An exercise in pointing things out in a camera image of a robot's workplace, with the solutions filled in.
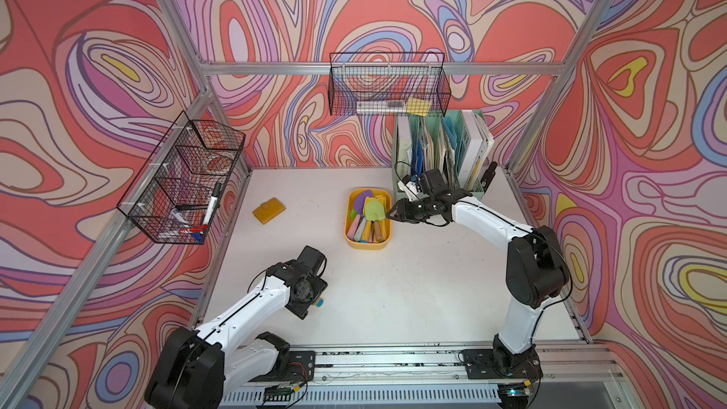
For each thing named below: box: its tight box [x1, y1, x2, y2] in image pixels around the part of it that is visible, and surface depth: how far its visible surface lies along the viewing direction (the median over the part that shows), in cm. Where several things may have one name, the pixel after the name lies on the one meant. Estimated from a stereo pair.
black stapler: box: [480, 161, 498, 193], surface depth 117 cm
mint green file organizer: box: [391, 109, 485, 201], surface depth 100 cm
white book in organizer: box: [458, 109, 496, 191], surface depth 100 cm
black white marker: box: [202, 181, 222, 227], surface depth 70 cm
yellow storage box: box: [344, 188, 393, 250], surface depth 100 cm
